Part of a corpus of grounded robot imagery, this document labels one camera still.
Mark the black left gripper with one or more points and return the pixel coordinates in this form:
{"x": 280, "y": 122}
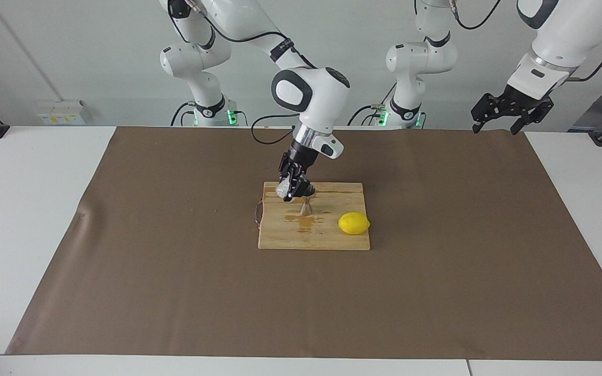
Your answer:
{"x": 518, "y": 102}

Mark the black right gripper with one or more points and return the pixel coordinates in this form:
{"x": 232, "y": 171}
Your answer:
{"x": 296, "y": 162}

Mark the clear textured glass cup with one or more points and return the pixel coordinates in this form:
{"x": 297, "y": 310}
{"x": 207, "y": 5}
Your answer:
{"x": 281, "y": 189}

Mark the steel double jigger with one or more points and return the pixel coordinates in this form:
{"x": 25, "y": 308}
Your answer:
{"x": 307, "y": 210}

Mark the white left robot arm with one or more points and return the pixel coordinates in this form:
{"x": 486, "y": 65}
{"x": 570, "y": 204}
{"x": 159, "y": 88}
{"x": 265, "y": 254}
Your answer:
{"x": 562, "y": 36}

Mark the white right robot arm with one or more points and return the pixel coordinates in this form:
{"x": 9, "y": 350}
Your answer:
{"x": 327, "y": 99}

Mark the wooden cutting board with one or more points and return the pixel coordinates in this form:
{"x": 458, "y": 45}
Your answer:
{"x": 311, "y": 235}

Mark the yellow lemon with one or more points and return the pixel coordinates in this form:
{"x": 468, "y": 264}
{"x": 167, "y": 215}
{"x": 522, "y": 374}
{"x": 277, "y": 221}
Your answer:
{"x": 353, "y": 223}

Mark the brown paper table mat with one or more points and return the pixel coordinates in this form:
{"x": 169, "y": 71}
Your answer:
{"x": 175, "y": 292}

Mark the white yellow wall socket box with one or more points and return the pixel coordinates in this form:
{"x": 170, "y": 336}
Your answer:
{"x": 60, "y": 112}

